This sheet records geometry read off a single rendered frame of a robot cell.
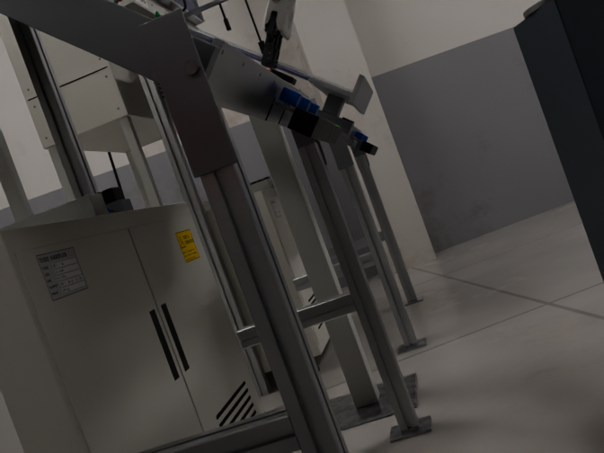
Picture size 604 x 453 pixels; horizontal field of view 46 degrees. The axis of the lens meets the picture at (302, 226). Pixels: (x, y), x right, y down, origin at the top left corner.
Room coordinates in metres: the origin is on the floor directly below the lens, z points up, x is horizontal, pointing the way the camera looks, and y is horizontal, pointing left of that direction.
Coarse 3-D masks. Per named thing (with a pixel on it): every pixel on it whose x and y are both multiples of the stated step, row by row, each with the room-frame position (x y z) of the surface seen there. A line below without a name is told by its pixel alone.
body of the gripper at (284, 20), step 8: (272, 0) 1.59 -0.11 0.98; (280, 0) 1.60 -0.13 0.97; (288, 0) 1.59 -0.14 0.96; (272, 8) 1.59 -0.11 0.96; (280, 8) 1.59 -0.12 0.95; (288, 8) 1.60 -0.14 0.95; (280, 16) 1.59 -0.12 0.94; (288, 16) 1.61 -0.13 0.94; (264, 24) 1.60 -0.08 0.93; (280, 24) 1.59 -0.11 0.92; (288, 24) 1.63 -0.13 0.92; (280, 32) 1.60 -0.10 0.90; (288, 32) 1.64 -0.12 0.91
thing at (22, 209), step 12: (0, 132) 1.57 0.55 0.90; (0, 144) 1.55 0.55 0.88; (0, 156) 1.55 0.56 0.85; (0, 168) 1.55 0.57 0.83; (12, 168) 1.56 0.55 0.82; (0, 180) 1.55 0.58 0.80; (12, 180) 1.55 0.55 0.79; (12, 192) 1.55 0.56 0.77; (24, 192) 1.58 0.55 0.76; (12, 204) 1.55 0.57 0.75; (24, 204) 1.56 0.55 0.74; (24, 216) 1.55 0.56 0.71
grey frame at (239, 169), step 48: (48, 96) 1.57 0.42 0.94; (96, 192) 1.59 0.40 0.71; (240, 192) 0.75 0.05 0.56; (240, 240) 0.76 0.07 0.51; (336, 240) 1.48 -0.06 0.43; (288, 288) 0.78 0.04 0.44; (288, 336) 0.75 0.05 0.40; (384, 336) 1.48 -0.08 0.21; (288, 384) 0.75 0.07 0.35; (384, 384) 1.48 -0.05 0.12; (336, 432) 0.76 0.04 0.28
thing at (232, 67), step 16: (224, 48) 0.81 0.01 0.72; (224, 64) 0.84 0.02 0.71; (240, 64) 0.90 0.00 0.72; (256, 64) 0.97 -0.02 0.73; (208, 80) 0.81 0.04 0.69; (224, 80) 0.86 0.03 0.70; (240, 80) 0.93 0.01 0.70; (256, 80) 1.01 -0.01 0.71; (272, 80) 1.10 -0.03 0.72; (224, 96) 0.89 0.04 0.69; (240, 96) 0.96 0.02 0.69; (256, 96) 1.04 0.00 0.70; (272, 96) 1.14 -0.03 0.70; (304, 96) 1.39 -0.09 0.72; (240, 112) 1.00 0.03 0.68; (256, 112) 1.09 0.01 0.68; (272, 112) 1.19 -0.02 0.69; (288, 112) 1.31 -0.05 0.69
